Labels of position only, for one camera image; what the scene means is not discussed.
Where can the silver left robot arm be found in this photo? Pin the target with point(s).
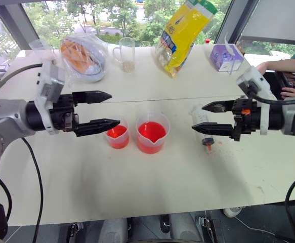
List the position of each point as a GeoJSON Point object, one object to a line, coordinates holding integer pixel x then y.
{"type": "Point", "coordinates": [3, 114]}

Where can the yellow snack bag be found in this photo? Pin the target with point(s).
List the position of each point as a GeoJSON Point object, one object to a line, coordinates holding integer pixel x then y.
{"type": "Point", "coordinates": [181, 35]}

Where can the large beaker with red liquid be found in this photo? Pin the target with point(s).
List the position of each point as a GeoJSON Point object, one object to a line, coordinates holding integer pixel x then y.
{"type": "Point", "coordinates": [152, 134]}

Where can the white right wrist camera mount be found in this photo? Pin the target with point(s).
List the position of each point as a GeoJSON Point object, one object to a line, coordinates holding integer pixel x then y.
{"type": "Point", "coordinates": [257, 88]}

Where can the red bottle cap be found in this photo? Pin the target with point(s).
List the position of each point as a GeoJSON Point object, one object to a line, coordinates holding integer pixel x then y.
{"type": "Point", "coordinates": [207, 41]}

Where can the grey robot leg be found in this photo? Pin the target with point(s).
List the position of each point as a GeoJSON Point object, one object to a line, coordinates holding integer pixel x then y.
{"type": "Point", "coordinates": [184, 227]}
{"type": "Point", "coordinates": [113, 230]}

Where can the person forearm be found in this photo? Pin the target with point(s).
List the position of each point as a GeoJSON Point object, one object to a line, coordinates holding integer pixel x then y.
{"type": "Point", "coordinates": [278, 65]}

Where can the small plastic cup red liquid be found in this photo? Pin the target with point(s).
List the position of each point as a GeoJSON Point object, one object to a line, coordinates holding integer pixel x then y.
{"type": "Point", "coordinates": [117, 135]}

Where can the clear glass mug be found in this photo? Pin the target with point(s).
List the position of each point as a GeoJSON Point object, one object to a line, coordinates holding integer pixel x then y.
{"type": "Point", "coordinates": [126, 54]}

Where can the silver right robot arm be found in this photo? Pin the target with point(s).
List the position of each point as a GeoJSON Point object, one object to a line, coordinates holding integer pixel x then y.
{"type": "Point", "coordinates": [292, 117]}

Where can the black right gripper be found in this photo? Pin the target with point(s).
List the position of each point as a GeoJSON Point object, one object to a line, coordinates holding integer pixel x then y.
{"type": "Point", "coordinates": [244, 115]}

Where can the purple white carton box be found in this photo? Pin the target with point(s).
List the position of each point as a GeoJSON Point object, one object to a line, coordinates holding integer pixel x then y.
{"type": "Point", "coordinates": [227, 58]}

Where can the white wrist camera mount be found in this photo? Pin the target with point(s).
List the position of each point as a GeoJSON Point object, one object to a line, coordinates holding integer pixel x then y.
{"type": "Point", "coordinates": [47, 83]}
{"type": "Point", "coordinates": [257, 88]}

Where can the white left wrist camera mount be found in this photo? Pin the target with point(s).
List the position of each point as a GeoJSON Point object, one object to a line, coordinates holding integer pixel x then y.
{"type": "Point", "coordinates": [47, 83]}

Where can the person hand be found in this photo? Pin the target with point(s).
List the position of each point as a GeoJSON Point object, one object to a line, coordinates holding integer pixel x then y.
{"type": "Point", "coordinates": [292, 93]}

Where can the clear plastic syringe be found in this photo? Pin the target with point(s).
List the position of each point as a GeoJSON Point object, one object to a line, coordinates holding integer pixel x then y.
{"type": "Point", "coordinates": [203, 119]}

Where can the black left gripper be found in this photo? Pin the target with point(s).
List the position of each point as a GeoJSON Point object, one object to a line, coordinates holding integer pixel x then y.
{"type": "Point", "coordinates": [62, 112]}

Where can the plastic bag with orange items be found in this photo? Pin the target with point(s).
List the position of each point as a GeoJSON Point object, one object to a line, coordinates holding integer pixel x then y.
{"type": "Point", "coordinates": [84, 58]}

